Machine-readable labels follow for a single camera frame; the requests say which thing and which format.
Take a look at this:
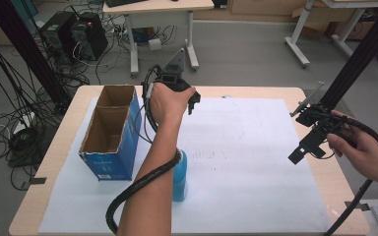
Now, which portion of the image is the black corrugated left gripper cable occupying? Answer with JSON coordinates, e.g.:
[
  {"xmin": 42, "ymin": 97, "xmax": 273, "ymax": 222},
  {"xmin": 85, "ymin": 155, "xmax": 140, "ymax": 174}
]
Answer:
[{"xmin": 105, "ymin": 65, "xmax": 183, "ymax": 236}]

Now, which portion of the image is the wooden desk with white legs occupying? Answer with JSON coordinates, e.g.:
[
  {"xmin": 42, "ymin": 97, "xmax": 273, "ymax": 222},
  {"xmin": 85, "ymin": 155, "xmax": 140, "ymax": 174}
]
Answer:
[{"xmin": 101, "ymin": 0, "xmax": 216, "ymax": 79}]

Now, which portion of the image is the black corrugated right gripper cable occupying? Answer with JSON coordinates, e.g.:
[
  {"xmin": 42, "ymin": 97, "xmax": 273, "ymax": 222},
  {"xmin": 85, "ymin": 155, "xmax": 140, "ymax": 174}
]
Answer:
[{"xmin": 322, "ymin": 112, "xmax": 378, "ymax": 236}]

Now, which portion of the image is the blue cardboard box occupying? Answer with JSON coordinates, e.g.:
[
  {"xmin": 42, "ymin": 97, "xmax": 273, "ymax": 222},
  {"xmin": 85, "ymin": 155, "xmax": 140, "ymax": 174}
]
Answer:
[{"xmin": 78, "ymin": 85, "xmax": 143, "ymax": 182}]

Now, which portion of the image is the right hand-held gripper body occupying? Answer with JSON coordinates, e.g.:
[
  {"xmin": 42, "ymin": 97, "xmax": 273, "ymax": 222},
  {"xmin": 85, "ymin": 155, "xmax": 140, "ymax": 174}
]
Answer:
[{"xmin": 289, "ymin": 82, "xmax": 353, "ymax": 147}]

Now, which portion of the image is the person's left hand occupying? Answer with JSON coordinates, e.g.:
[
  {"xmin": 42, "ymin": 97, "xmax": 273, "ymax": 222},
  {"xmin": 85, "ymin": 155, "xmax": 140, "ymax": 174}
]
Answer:
[{"xmin": 148, "ymin": 82, "xmax": 197, "ymax": 128}]

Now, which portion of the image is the white table frame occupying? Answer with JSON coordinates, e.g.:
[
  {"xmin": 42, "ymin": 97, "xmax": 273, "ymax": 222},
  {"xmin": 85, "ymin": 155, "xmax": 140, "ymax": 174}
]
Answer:
[{"xmin": 283, "ymin": 0, "xmax": 378, "ymax": 70}]

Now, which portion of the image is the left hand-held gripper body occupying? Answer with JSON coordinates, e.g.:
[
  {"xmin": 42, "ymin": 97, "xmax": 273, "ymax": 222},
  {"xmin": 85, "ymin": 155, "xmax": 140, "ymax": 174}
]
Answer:
[{"xmin": 153, "ymin": 48, "xmax": 202, "ymax": 106}]

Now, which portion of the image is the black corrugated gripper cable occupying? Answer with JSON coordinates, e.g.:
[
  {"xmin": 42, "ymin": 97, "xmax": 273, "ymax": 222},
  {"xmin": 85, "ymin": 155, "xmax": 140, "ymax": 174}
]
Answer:
[
  {"xmin": 105, "ymin": 65, "xmax": 183, "ymax": 236},
  {"xmin": 322, "ymin": 112, "xmax": 378, "ymax": 236}
]

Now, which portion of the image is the black computer tower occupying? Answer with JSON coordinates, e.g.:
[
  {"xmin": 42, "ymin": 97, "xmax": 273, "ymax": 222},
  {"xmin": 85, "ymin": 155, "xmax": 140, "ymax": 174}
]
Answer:
[
  {"xmin": 70, "ymin": 12, "xmax": 109, "ymax": 62},
  {"xmin": 38, "ymin": 11, "xmax": 77, "ymax": 64}
]

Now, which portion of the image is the white power strip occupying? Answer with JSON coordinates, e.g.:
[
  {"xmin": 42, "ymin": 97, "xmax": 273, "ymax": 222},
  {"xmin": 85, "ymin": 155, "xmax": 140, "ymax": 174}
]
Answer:
[{"xmin": 12, "ymin": 111, "xmax": 36, "ymax": 136}]

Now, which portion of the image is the tangle of black floor cables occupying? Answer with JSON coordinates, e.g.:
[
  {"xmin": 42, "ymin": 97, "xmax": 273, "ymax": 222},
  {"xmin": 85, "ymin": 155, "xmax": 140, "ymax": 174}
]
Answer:
[{"xmin": 0, "ymin": 16, "xmax": 92, "ymax": 192}]

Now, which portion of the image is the white paper sheet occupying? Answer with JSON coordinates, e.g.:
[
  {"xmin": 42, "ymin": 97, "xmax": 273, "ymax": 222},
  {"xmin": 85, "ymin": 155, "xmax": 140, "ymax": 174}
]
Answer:
[{"xmin": 37, "ymin": 95, "xmax": 333, "ymax": 235}]

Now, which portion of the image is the blue plastic bottle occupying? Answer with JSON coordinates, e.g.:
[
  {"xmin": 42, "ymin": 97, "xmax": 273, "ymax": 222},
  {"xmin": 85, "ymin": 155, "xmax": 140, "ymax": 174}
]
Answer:
[{"xmin": 171, "ymin": 148, "xmax": 189, "ymax": 203}]

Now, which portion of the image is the grey tape strip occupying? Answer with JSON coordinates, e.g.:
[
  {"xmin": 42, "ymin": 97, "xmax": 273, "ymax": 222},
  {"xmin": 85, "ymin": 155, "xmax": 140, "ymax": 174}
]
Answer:
[
  {"xmin": 344, "ymin": 201, "xmax": 371, "ymax": 211},
  {"xmin": 29, "ymin": 176, "xmax": 47, "ymax": 186}
]

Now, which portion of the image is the black keyboard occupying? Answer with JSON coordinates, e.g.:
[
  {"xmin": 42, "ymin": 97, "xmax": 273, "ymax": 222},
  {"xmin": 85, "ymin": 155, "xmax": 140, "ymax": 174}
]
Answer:
[{"xmin": 104, "ymin": 0, "xmax": 150, "ymax": 9}]

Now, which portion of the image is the person's right hand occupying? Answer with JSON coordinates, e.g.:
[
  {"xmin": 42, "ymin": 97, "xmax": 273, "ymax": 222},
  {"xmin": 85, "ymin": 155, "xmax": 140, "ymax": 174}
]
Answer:
[{"xmin": 326, "ymin": 109, "xmax": 378, "ymax": 195}]

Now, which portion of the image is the black metal frame post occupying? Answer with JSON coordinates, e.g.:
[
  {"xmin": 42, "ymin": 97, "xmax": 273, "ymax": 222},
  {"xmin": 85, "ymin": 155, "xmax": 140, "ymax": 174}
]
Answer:
[
  {"xmin": 319, "ymin": 0, "xmax": 378, "ymax": 112},
  {"xmin": 0, "ymin": 0, "xmax": 74, "ymax": 113}
]

